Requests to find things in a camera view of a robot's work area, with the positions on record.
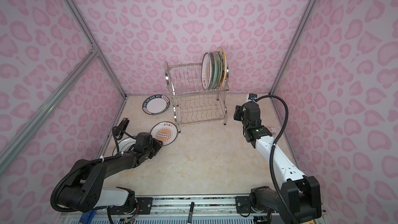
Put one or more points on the blue handled tool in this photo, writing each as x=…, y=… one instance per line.
x=86, y=218

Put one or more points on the halloween cat star plate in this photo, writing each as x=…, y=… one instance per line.
x=223, y=60

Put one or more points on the white plate black rings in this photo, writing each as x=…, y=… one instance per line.
x=124, y=144

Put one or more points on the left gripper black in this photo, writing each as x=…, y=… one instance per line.
x=157, y=144

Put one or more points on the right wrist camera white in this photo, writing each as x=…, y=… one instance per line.
x=251, y=97

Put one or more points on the orange sunburst plate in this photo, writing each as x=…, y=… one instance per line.
x=165, y=132
x=206, y=72

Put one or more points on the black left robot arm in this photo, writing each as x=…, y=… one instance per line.
x=82, y=188

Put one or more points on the white plate black text rim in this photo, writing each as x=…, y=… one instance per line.
x=156, y=104

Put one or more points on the silver two-tier dish rack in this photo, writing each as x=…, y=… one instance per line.
x=191, y=103

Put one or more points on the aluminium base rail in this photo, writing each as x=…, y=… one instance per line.
x=174, y=209

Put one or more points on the black marker pen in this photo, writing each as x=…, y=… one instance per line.
x=189, y=220

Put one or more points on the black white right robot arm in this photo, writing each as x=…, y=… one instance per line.
x=295, y=196

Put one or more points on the mint green flower plate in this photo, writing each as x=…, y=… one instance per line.
x=211, y=86

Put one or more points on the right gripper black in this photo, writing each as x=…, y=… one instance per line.
x=238, y=111

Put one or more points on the black stapler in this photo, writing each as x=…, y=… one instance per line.
x=118, y=131

